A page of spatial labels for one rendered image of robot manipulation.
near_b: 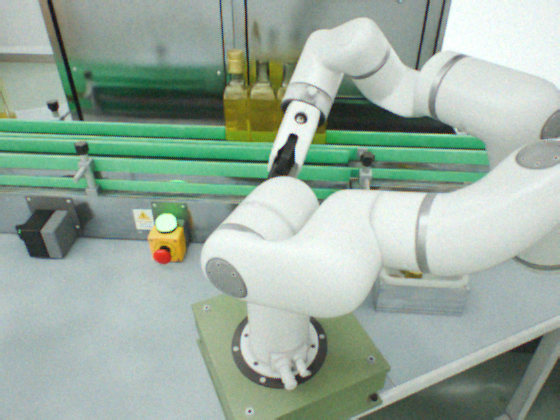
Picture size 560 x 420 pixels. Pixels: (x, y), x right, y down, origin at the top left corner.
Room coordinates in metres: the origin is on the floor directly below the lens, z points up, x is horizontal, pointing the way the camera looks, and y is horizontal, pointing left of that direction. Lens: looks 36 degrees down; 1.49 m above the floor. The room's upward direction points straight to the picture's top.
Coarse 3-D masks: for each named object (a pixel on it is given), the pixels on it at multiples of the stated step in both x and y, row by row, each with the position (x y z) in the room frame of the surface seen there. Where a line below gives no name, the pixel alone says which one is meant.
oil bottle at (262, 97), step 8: (256, 88) 0.99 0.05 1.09; (264, 88) 0.99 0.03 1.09; (272, 88) 0.99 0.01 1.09; (256, 96) 0.98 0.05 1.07; (264, 96) 0.98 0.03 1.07; (272, 96) 0.98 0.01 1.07; (256, 104) 0.98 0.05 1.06; (264, 104) 0.98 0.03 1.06; (272, 104) 0.98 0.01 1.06; (256, 112) 0.98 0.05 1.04; (264, 112) 0.98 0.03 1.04; (272, 112) 0.98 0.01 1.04; (256, 120) 0.98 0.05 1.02; (264, 120) 0.98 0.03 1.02; (272, 120) 0.98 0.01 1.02; (256, 128) 0.98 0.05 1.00; (264, 128) 0.98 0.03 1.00; (272, 128) 0.98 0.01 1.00; (256, 136) 0.98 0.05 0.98; (264, 136) 0.98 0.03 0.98; (272, 136) 0.98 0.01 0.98
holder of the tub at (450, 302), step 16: (384, 288) 0.65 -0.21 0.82; (400, 288) 0.65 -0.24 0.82; (416, 288) 0.65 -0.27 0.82; (432, 288) 0.64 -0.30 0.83; (448, 288) 0.64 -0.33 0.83; (464, 288) 0.64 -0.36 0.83; (384, 304) 0.65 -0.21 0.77; (400, 304) 0.65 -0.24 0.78; (416, 304) 0.65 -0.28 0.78; (432, 304) 0.64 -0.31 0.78; (448, 304) 0.64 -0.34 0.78; (464, 304) 0.64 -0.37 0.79
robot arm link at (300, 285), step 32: (352, 192) 0.43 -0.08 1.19; (384, 192) 0.42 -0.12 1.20; (416, 192) 0.42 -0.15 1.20; (320, 224) 0.38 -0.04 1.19; (352, 224) 0.37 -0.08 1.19; (384, 224) 0.38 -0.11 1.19; (416, 224) 0.36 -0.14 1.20; (224, 256) 0.38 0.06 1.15; (256, 256) 0.36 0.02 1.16; (288, 256) 0.34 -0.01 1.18; (320, 256) 0.33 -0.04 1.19; (352, 256) 0.34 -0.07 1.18; (384, 256) 0.37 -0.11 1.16; (416, 256) 0.35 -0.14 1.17; (224, 288) 0.38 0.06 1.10; (256, 288) 0.35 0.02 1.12; (288, 288) 0.34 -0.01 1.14; (320, 288) 0.32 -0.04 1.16; (352, 288) 0.32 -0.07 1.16
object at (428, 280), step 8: (384, 272) 0.67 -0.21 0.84; (392, 272) 0.75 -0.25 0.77; (400, 272) 0.74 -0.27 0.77; (384, 280) 0.66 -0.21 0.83; (392, 280) 0.65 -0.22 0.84; (400, 280) 0.65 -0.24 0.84; (408, 280) 0.65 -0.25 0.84; (416, 280) 0.65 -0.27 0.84; (424, 280) 0.65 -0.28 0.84; (432, 280) 0.65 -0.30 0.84; (440, 280) 0.65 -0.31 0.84; (448, 280) 0.65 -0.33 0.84; (456, 280) 0.68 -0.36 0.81; (464, 280) 0.65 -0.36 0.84
